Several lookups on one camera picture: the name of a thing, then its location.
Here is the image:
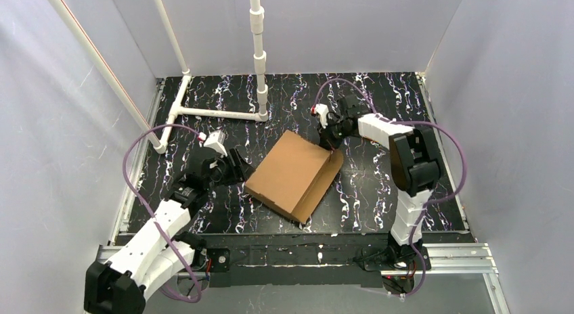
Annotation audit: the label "brown cardboard box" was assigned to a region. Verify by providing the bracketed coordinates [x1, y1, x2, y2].
[245, 131, 344, 225]

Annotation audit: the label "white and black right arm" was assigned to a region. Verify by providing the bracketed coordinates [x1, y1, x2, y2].
[311, 96, 444, 246]

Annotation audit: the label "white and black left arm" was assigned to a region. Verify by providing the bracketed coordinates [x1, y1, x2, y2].
[83, 148, 254, 313]

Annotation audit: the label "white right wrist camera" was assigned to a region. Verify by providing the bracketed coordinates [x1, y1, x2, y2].
[311, 104, 329, 129]

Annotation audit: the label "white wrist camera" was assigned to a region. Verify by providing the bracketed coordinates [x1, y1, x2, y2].
[202, 130, 228, 157]
[311, 104, 329, 129]

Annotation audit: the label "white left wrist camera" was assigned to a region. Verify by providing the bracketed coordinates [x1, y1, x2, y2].
[202, 130, 228, 157]

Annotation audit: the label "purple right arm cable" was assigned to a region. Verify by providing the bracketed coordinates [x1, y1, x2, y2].
[313, 78, 468, 299]

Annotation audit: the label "white pvc pipe frame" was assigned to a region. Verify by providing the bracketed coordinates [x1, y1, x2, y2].
[40, 0, 270, 155]

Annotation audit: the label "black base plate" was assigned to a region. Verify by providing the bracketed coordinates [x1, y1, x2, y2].
[163, 233, 433, 290]

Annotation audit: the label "aluminium rail frame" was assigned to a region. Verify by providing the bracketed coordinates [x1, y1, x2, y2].
[83, 242, 512, 314]

